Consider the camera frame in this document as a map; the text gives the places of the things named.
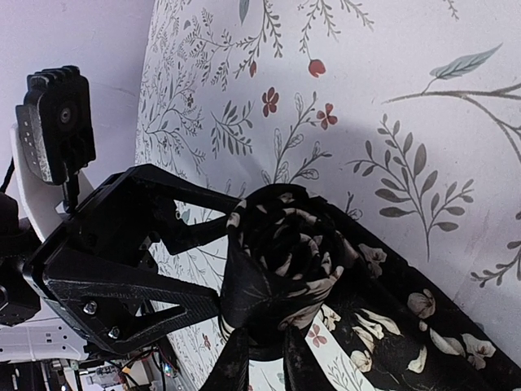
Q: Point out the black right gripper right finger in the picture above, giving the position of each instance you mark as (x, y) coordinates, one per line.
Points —
(301, 369)

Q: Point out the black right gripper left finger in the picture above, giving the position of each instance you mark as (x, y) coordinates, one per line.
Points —
(230, 372)

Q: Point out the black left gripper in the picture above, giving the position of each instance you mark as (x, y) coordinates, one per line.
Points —
(95, 270)

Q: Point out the black white floral tie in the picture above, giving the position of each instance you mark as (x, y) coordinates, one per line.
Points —
(294, 260)

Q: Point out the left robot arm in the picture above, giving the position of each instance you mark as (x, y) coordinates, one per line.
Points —
(19, 301)

